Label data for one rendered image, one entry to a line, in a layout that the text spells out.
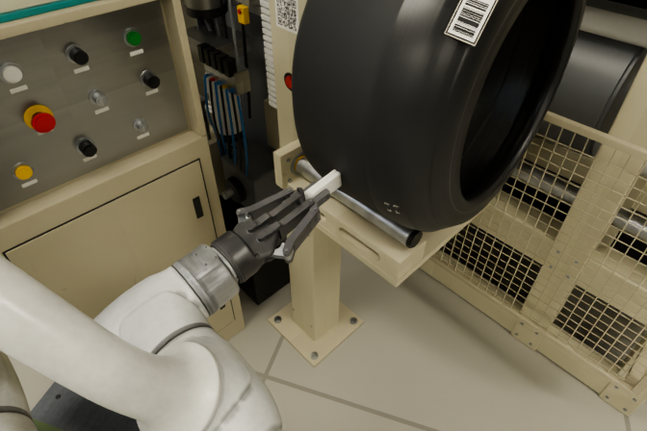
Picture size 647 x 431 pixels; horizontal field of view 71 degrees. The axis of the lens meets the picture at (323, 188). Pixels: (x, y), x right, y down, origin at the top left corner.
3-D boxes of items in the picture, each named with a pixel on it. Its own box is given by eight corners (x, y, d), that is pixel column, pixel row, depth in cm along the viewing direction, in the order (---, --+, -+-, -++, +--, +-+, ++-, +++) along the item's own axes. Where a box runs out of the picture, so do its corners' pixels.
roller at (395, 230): (303, 150, 108) (308, 162, 111) (290, 163, 106) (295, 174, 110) (423, 226, 89) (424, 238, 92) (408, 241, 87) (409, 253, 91)
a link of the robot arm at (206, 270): (163, 254, 63) (198, 228, 65) (184, 289, 69) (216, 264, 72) (198, 292, 58) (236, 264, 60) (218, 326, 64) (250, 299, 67)
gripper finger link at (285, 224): (253, 235, 67) (259, 240, 66) (310, 193, 72) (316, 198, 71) (259, 250, 70) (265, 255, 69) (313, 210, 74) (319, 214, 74)
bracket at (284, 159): (274, 184, 110) (271, 151, 104) (382, 122, 131) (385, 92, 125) (284, 190, 109) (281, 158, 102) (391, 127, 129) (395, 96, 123)
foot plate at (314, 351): (268, 320, 179) (267, 317, 177) (317, 283, 193) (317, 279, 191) (314, 367, 164) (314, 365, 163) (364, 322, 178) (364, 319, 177)
